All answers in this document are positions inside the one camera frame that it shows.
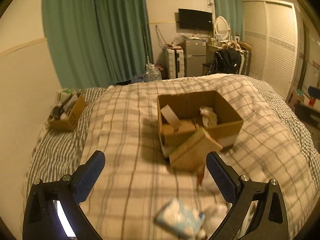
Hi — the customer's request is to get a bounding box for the blue tissue pack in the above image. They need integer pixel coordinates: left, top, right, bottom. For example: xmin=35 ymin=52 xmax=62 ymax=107
xmin=154 ymin=198 xmax=205 ymax=239

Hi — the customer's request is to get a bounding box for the white lace cloth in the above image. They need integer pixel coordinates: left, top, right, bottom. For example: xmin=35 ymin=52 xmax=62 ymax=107
xmin=200 ymin=106 xmax=218 ymax=128

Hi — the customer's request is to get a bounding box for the glowing smartphone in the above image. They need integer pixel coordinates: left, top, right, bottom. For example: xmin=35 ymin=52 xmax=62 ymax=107
xmin=56 ymin=200 xmax=76 ymax=238

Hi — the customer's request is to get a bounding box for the checkered green bed sheet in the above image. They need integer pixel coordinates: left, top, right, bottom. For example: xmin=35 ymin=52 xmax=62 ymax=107
xmin=25 ymin=75 xmax=319 ymax=208

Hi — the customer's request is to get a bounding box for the small cardboard box with items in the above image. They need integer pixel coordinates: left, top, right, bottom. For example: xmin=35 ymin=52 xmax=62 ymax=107
xmin=47 ymin=89 xmax=87 ymax=132

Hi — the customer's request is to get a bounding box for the large open cardboard box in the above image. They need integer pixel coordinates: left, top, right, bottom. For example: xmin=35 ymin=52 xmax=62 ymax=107
xmin=157 ymin=90 xmax=244 ymax=158

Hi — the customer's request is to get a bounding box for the chair with black jacket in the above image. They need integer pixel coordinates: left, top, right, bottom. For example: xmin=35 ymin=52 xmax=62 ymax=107
xmin=208 ymin=49 xmax=242 ymax=75

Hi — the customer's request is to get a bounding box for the large water jug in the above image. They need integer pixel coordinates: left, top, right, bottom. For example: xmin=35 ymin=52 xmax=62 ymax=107
xmin=145 ymin=64 xmax=162 ymax=82

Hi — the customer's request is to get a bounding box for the silver mini fridge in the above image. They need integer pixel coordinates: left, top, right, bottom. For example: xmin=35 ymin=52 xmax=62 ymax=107
xmin=183 ymin=38 xmax=206 ymax=77

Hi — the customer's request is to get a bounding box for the white suitcase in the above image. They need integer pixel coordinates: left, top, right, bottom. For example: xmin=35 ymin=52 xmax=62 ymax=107
xmin=164 ymin=49 xmax=185 ymax=79

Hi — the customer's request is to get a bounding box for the white louvered wardrobe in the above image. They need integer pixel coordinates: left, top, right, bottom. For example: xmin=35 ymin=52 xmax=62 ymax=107
xmin=243 ymin=0 xmax=298 ymax=99

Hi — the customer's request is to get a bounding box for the green curtain left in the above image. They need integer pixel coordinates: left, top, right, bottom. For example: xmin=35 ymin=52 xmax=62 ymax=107
xmin=42 ymin=0 xmax=153 ymax=88

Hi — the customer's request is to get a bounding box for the green curtain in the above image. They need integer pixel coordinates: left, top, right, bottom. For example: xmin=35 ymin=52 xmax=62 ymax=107
xmin=42 ymin=0 xmax=153 ymax=88
xmin=214 ymin=0 xmax=244 ymax=40

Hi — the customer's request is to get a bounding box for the white oval mirror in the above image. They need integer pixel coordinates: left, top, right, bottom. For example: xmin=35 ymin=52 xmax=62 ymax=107
xmin=214 ymin=16 xmax=231 ymax=40

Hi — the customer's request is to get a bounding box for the green curtain right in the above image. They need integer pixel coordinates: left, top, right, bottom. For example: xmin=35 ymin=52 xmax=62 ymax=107
xmin=214 ymin=0 xmax=244 ymax=40

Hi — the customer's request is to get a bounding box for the black wall television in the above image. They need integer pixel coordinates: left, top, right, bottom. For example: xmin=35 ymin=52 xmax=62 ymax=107
xmin=178 ymin=9 xmax=213 ymax=31

